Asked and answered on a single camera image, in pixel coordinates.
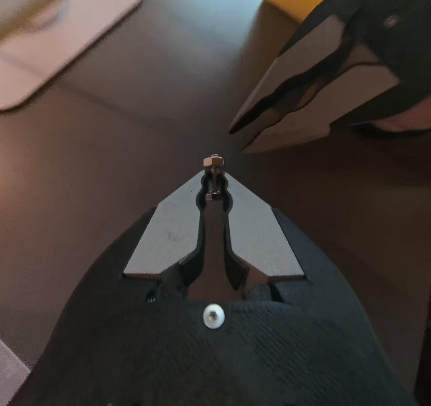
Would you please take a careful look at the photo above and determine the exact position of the steel hex bolt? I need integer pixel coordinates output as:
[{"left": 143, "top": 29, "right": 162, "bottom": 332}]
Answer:
[{"left": 204, "top": 154, "right": 223, "bottom": 201}]

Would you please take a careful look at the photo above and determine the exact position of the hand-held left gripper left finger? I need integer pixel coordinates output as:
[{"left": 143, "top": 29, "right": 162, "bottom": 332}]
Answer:
[{"left": 123, "top": 170, "right": 207, "bottom": 290}]

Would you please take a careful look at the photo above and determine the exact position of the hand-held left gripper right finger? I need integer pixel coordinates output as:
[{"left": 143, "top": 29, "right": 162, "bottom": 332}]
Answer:
[{"left": 219, "top": 171, "right": 306, "bottom": 291}]

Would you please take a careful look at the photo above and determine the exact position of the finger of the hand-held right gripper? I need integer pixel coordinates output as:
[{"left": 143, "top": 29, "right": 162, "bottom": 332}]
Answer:
[
  {"left": 241, "top": 45, "right": 401, "bottom": 154},
  {"left": 228, "top": 14, "right": 352, "bottom": 135}
]

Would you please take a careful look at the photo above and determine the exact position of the person's right hand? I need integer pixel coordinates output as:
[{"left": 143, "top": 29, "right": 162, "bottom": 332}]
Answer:
[{"left": 377, "top": 98, "right": 431, "bottom": 133}]

